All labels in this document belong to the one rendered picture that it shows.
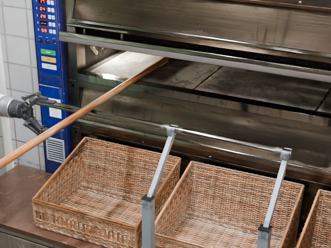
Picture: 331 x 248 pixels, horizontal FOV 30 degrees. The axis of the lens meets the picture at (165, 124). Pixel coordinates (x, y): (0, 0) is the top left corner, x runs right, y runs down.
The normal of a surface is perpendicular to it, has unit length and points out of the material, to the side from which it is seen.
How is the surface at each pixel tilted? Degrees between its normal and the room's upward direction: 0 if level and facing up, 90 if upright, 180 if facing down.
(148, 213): 90
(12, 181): 0
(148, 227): 90
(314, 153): 70
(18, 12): 90
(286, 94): 0
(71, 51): 90
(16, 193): 0
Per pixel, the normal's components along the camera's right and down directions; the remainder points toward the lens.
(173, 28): -0.41, 0.03
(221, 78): 0.00, -0.91
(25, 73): -0.44, 0.37
